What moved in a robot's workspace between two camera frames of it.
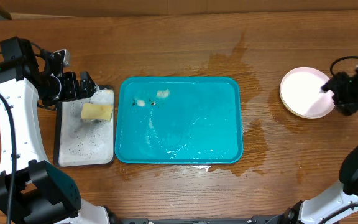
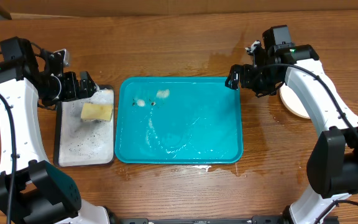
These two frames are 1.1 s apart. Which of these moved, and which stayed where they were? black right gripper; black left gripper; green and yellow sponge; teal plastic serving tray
Moved: black right gripper
Stayed: teal plastic serving tray; green and yellow sponge; black left gripper
